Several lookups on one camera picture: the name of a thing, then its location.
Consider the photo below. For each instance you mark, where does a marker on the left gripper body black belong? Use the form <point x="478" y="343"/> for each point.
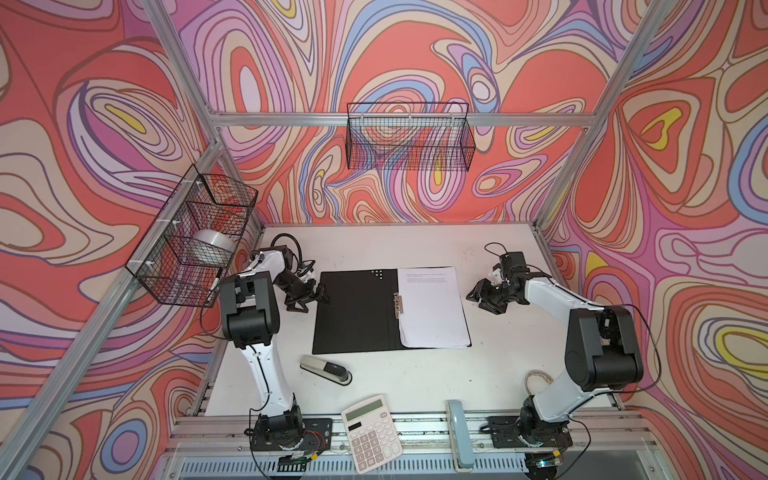
<point x="297" y="291"/>

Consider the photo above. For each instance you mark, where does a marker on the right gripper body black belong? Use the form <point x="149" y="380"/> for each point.
<point x="496" y="297"/>

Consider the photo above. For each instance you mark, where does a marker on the printed paper sheets stack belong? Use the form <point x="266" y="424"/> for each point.
<point x="431" y="313"/>

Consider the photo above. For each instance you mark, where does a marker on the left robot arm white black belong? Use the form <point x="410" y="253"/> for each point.
<point x="250" y="320"/>

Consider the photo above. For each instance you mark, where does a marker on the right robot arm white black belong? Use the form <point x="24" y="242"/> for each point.
<point x="601" y="353"/>

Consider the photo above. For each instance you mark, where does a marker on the white marker in basket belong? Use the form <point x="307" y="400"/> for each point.
<point x="213" y="289"/>

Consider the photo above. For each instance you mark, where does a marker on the black grey stapler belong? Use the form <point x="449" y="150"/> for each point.
<point x="330" y="371"/>

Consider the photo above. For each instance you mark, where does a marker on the silver tape roll in basket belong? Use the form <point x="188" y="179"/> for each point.
<point x="210" y="248"/>

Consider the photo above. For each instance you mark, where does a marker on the white desk calculator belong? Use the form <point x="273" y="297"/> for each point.
<point x="372" y="435"/>

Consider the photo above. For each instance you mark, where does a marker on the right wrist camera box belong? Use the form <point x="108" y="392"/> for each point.
<point x="510" y="265"/>

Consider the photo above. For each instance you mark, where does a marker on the black wire basket left wall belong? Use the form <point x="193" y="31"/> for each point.
<point x="200" y="201"/>

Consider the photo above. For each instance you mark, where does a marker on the black wire basket wall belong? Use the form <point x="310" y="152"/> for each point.
<point x="200" y="201"/>
<point x="409" y="136"/>

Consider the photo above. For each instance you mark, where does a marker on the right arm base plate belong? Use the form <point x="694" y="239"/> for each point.
<point x="509" y="431"/>

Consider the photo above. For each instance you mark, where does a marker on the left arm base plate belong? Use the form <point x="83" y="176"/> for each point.
<point x="314" y="436"/>

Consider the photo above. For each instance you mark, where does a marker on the black wire basket back wall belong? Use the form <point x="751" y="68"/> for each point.
<point x="409" y="136"/>

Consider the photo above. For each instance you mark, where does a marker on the aluminium frame rail front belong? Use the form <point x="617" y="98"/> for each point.
<point x="606" y="444"/>

